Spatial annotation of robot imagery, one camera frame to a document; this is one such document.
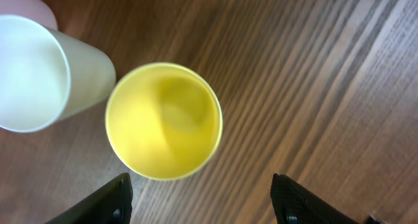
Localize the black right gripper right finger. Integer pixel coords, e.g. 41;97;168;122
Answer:
270;174;357;224

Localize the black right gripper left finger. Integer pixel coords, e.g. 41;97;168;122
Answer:
46;172;133;224

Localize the yellow plastic cup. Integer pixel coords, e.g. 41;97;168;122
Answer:
105;62;223;181

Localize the cream plastic cup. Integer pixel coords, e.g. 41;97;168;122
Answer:
1;14;116;133

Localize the pink plastic cup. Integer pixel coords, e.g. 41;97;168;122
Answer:
1;0;58;30

